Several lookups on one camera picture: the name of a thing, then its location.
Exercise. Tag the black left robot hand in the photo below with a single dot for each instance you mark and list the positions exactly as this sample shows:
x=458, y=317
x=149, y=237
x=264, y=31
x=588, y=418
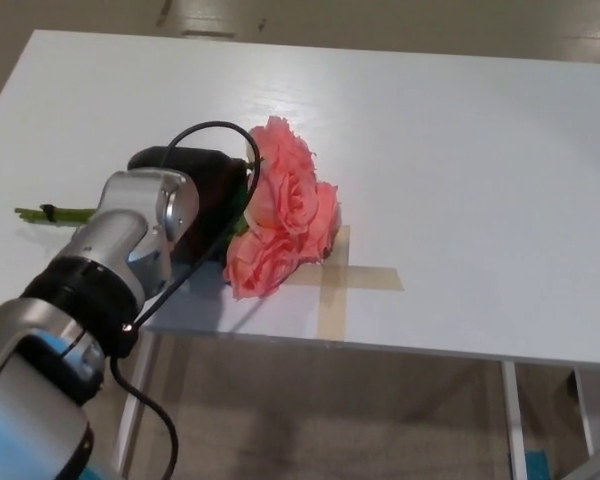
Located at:
x=217, y=200

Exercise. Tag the pink rose bouquet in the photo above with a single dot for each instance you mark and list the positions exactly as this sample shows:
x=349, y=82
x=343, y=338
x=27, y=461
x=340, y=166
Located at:
x=285, y=200

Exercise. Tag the blue floor marker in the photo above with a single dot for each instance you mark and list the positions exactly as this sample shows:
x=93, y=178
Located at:
x=537, y=465

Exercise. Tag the beige masking tape strip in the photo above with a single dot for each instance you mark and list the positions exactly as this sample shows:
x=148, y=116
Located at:
x=375, y=278
x=334, y=315

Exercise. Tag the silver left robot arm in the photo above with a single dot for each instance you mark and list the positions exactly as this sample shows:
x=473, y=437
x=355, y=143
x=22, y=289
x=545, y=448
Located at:
x=120, y=235

